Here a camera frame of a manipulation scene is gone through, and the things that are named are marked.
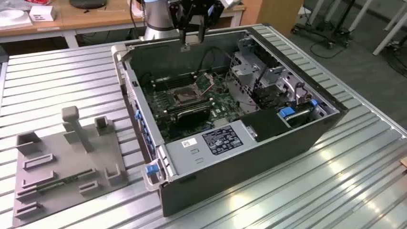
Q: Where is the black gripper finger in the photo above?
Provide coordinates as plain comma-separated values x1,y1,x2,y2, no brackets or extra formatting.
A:
179,13,188,45
197,14,207,45

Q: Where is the blue disk carrier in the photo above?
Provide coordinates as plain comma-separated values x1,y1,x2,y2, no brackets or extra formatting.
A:
276,107,296,119

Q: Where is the grey parts rack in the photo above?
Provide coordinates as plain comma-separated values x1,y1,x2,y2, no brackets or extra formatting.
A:
12,106,129,227

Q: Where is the black round stand base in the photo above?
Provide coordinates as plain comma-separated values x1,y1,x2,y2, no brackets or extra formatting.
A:
68,0,107,9

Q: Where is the grey power supply unit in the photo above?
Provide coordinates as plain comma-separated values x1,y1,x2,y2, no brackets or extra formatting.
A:
163,119,259,177

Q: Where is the black wheeled stand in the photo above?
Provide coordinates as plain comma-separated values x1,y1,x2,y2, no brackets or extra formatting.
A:
291,0,355,50

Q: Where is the blue case latch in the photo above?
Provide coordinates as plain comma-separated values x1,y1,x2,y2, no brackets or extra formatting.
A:
144,164,159,177

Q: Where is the wooden desk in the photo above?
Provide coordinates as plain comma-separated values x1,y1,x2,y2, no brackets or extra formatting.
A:
0,0,247,48

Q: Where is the wooden cabinet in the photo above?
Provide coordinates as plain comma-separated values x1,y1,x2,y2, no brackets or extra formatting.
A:
256,0,304,38

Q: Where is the black graphics card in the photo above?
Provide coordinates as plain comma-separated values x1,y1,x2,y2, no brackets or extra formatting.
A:
171,106,214,127

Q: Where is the CPU socket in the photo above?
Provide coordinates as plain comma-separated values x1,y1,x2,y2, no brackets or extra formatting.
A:
169,84,208,106

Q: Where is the white round plate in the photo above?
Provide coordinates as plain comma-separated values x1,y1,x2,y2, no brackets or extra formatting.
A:
0,9,33,27

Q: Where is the green RAM stick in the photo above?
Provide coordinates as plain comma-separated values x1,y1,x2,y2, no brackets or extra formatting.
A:
33,175,80,192

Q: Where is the black and grey PC case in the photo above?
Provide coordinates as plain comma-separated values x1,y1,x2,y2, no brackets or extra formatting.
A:
109,23,350,218

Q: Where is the white table frame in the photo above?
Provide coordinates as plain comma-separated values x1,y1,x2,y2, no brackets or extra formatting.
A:
371,0,407,57

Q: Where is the white cardboard box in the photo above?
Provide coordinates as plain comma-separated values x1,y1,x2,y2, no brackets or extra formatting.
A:
28,6,57,22

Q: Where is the metal socket cover frame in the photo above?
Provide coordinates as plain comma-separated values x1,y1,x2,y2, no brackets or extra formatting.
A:
192,72,215,88

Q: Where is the green motherboard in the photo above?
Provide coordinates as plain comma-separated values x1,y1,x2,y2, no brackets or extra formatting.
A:
141,71,255,141

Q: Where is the metal drive cage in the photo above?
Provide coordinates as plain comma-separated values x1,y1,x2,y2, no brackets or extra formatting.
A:
227,37,288,112

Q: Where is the red packet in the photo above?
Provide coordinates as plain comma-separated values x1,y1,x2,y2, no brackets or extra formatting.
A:
24,0,53,7

